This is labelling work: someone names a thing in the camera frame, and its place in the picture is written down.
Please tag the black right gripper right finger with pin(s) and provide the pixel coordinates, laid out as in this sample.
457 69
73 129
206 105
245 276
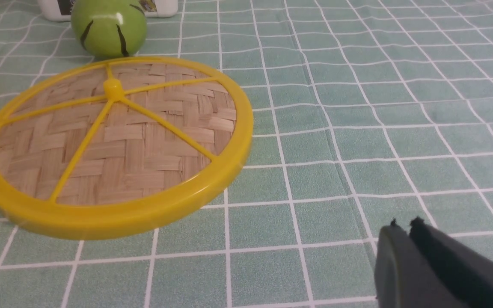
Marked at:
467 274

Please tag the green checkered tablecloth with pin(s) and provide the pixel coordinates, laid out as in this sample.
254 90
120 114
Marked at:
364 111

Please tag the green lidded white toolbox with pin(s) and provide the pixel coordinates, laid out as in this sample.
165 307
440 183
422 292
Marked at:
63 10

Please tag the yellow rimmed woven steamer lid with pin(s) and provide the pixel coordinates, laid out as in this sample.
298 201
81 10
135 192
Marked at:
121 147

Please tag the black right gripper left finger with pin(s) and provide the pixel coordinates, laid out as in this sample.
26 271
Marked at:
403 277

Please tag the green striped ball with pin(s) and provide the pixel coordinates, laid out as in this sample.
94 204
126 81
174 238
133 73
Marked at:
108 37

